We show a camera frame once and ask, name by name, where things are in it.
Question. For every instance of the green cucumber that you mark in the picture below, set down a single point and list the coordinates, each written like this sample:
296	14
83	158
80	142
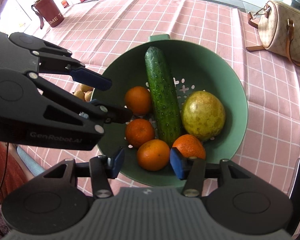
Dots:
163	95

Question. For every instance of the yellow-green mango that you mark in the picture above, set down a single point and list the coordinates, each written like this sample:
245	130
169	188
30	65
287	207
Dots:
203	115

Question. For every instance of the green colander bowl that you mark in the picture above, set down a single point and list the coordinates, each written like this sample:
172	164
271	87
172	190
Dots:
194	68

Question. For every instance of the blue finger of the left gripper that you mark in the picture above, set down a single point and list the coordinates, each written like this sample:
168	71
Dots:
90	78
112	113

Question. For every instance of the large orange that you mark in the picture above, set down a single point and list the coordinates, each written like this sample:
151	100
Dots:
189	146

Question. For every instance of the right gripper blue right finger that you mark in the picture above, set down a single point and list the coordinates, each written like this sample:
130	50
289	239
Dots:
180	165

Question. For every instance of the beige monogram handbag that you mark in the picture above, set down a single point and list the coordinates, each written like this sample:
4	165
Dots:
278	27

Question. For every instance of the dark red TIME tumbler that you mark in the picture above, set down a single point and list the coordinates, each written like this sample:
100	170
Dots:
47	10

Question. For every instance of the small orange mandarin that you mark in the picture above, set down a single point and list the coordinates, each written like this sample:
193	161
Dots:
153	155
138	100
138	132

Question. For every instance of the brown longan fruit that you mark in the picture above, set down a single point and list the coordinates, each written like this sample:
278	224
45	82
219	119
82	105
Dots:
85	88
87	95
79	94

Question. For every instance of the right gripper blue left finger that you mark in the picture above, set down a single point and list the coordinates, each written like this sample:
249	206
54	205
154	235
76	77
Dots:
114	163

